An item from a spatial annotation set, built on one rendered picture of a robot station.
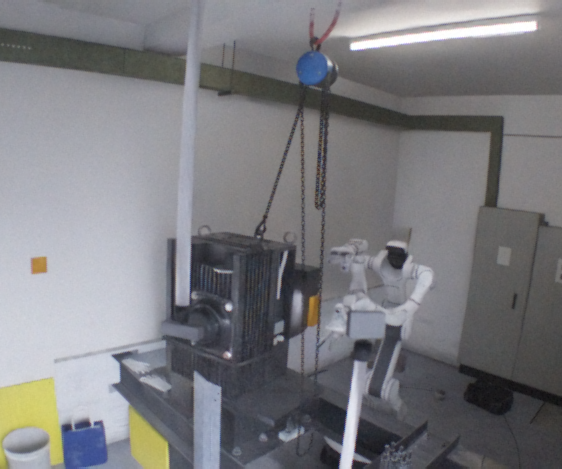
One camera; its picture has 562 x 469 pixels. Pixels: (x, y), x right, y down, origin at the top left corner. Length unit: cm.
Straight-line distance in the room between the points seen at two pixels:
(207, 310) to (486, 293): 315
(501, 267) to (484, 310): 46
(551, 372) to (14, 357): 432
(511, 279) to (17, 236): 403
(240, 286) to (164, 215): 130
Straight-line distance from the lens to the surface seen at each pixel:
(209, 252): 217
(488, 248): 452
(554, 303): 442
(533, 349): 457
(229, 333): 203
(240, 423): 221
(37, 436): 310
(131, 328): 320
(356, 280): 248
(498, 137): 464
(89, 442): 315
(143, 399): 306
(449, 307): 503
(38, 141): 270
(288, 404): 218
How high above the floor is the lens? 200
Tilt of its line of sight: 8 degrees down
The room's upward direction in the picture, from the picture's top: 4 degrees clockwise
